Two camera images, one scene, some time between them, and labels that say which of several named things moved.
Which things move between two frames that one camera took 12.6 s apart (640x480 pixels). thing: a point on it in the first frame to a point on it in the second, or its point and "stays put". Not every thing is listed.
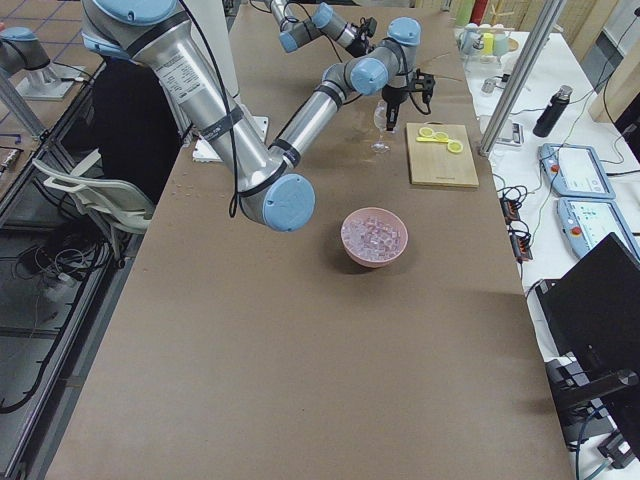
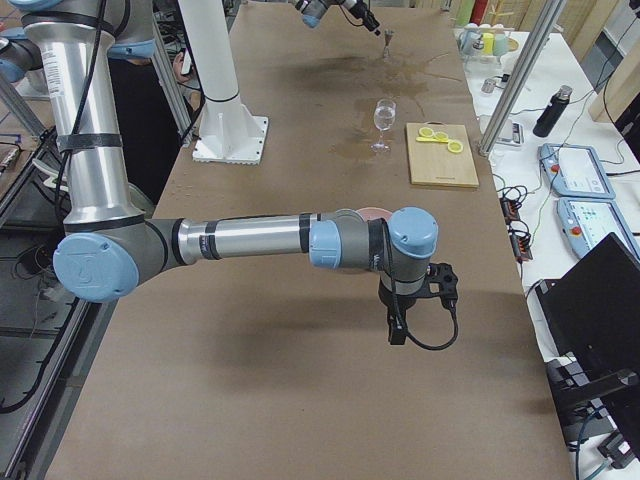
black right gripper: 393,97 to 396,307
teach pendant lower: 585,221 stays put
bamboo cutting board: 432,163 stays put
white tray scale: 513,133 stays put
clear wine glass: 380,115 stays put
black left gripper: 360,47 to 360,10
